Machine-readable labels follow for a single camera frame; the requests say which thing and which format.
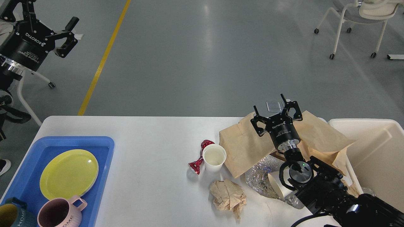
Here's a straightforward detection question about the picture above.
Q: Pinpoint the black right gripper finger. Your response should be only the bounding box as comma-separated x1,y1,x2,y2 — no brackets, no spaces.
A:
251,105,271,137
280,94,303,122

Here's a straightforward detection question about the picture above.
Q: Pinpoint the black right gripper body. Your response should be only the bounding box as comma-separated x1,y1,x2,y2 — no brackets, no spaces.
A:
266,113,301,150

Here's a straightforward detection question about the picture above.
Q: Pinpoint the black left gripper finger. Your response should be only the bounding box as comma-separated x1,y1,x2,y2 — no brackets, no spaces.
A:
1,0,38,30
44,16,80,58

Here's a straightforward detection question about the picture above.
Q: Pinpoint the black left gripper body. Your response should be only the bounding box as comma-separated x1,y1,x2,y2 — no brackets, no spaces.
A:
0,20,55,71

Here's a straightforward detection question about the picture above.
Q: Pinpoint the brown paper bag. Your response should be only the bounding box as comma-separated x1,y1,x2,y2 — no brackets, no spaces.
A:
294,111,355,176
219,112,285,178

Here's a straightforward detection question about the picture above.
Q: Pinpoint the yellow plastic plate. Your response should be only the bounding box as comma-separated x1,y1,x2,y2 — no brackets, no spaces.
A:
39,149,98,200

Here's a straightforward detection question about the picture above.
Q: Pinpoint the dark teal mug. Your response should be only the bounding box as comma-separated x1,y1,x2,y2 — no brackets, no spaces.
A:
0,197,37,227

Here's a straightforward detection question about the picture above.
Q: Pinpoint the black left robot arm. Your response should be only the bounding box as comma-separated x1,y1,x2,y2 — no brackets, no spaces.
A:
0,0,79,125

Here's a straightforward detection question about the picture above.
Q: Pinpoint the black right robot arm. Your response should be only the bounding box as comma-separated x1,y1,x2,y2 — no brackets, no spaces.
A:
251,95,404,227

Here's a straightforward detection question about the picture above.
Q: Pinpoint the beige jacket on chair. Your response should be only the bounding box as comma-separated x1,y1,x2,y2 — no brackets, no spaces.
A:
0,20,14,43

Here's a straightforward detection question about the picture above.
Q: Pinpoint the white chair left background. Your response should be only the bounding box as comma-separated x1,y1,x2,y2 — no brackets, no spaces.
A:
17,69,56,127

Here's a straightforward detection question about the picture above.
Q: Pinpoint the white chair background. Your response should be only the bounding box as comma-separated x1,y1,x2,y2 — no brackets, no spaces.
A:
17,69,56,127
314,0,403,60

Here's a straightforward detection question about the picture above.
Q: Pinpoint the silver foil bag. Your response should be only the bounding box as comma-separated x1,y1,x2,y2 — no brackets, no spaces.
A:
245,154,304,209

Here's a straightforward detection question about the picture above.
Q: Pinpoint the lying white paper cup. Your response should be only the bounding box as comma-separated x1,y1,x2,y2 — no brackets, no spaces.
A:
267,171,292,200

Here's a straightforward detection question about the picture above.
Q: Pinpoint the upright white paper cup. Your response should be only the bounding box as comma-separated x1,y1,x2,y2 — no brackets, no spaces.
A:
202,144,227,173

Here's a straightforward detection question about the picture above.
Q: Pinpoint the crumpled brown paper ball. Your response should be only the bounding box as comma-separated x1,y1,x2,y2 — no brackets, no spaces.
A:
210,179,247,220

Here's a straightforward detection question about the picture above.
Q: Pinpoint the red crumpled foil wrapper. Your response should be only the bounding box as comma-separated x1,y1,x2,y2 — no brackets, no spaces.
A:
188,140,215,175

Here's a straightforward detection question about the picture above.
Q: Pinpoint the white plastic bin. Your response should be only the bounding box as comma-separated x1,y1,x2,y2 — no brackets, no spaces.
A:
329,118,404,211

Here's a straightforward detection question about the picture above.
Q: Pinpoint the white shoe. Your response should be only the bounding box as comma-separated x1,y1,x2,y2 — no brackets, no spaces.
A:
0,159,11,175

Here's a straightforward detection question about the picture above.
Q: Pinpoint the white chair right background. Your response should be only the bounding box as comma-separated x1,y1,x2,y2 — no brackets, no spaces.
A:
314,0,403,60

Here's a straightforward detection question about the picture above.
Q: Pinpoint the blue plastic tray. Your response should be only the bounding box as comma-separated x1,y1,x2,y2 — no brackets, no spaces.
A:
1,136,114,227

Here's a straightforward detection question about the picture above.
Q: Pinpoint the pale green plate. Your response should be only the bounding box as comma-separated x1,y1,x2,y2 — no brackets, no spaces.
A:
81,164,99,196

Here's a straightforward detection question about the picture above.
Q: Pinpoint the pink mug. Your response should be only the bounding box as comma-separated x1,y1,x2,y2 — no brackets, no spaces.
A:
37,195,87,227

